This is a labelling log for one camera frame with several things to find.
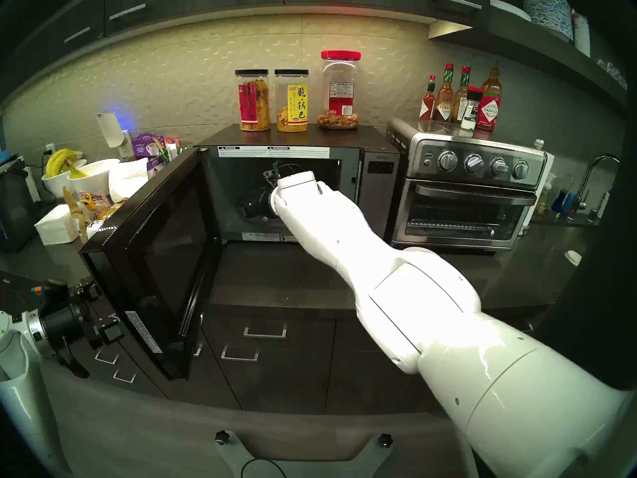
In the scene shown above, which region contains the black glass microwave door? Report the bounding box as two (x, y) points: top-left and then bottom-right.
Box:
(80, 147), (222, 381)

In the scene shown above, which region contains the Tabasco bottle brown sauce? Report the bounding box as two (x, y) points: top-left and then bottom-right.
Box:
(432, 63), (454, 124)

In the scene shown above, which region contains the snack jar yellow label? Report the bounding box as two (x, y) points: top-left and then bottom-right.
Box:
(275, 69), (309, 133)

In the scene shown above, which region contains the blue patterned bowl stack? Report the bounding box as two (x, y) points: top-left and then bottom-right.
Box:
(523, 0), (574, 42)

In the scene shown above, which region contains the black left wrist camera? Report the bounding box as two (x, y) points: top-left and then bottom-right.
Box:
(30, 279), (69, 314)

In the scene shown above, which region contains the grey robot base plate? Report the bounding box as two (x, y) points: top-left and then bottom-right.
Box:
(215, 431), (394, 478)

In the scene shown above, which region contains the snack jar red label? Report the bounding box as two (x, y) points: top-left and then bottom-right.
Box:
(235, 69), (271, 132)

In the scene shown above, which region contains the dark open wall shelf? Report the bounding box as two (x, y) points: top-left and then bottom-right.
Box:
(429, 0), (628, 109)

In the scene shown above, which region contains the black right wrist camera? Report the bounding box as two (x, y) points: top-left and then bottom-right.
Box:
(263, 161), (305, 188)

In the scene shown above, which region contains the white cup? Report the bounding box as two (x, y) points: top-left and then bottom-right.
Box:
(572, 11), (591, 57)

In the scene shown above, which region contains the large white bowl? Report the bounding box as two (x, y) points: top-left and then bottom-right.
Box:
(67, 158), (121, 199)

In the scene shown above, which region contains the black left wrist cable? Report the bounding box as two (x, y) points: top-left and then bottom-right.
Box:
(54, 335), (90, 379)

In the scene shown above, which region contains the white napkin stack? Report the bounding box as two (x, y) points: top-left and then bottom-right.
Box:
(34, 204), (80, 246)

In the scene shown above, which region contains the black countertop appliance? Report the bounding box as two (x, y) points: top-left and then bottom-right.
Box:
(0, 156), (40, 251)

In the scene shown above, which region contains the stainless toaster oven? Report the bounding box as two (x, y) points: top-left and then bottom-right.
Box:
(386, 117), (548, 248)

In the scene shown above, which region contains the pink yellow snack packet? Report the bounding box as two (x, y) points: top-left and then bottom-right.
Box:
(80, 191), (111, 214)

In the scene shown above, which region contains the white shaker dark lid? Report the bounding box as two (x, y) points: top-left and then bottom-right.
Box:
(460, 86), (483, 130)

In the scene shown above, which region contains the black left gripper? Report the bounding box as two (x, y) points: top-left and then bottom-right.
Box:
(40, 278), (125, 348)

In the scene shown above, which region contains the clear jar red lid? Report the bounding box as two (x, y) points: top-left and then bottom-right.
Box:
(318, 50), (362, 130)

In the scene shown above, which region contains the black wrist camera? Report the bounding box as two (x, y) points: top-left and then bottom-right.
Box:
(263, 161), (305, 188)
(30, 279), (69, 314)

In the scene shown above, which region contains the black base cable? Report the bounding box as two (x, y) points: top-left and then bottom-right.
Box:
(241, 457), (288, 478)

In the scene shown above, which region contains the small red hot sauce bottle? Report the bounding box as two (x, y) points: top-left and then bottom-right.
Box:
(419, 75), (436, 121)

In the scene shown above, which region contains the small white bowl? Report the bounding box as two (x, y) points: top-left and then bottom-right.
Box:
(41, 159), (88, 199)

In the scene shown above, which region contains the yellowish dish soap bottle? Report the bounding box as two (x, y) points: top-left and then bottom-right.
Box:
(535, 176), (554, 216)

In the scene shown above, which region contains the purple snack packet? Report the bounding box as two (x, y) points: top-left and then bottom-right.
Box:
(131, 132), (165, 169)

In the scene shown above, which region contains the large Tabasco bottle red label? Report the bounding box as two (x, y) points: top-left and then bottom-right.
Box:
(477, 64), (502, 132)

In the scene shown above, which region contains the chrome sink faucet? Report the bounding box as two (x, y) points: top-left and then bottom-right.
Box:
(567, 154), (620, 220)

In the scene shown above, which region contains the yellow banana bunch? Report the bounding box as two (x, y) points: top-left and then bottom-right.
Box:
(46, 148), (80, 178)

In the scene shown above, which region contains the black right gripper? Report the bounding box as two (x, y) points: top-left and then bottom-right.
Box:
(241, 186), (277, 219)

